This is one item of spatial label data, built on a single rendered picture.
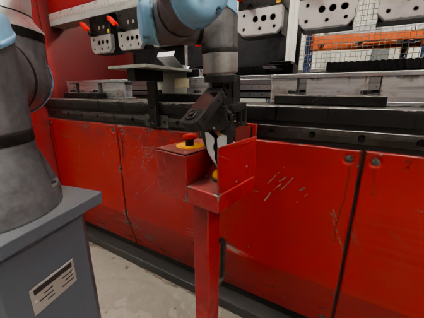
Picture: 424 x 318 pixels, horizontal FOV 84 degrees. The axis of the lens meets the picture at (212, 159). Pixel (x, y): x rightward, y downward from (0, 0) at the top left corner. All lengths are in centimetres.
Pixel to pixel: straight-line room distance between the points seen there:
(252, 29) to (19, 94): 72
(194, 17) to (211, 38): 17
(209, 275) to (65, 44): 152
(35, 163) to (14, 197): 5
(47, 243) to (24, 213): 5
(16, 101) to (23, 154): 6
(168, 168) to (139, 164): 54
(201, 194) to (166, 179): 12
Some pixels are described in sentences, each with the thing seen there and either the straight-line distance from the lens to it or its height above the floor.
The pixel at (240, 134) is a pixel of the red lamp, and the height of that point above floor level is 81.
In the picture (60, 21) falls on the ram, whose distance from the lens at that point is 168.
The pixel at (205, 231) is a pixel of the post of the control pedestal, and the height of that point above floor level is 56.
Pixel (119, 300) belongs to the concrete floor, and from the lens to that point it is 133.
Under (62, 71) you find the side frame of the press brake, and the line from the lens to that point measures 175.
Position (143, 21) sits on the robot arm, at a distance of 47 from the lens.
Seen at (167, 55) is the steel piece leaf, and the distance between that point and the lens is 103.
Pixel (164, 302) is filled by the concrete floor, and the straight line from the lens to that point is 127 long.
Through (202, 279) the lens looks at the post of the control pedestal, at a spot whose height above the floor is 40.
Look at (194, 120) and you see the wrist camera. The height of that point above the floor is 86.
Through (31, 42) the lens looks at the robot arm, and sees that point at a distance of 47.
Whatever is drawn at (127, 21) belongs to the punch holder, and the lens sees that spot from 127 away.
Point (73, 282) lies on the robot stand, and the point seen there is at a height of 67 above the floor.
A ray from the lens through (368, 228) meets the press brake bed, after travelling 82.
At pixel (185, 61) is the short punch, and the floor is 103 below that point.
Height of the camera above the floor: 92
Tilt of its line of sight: 16 degrees down
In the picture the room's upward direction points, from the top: straight up
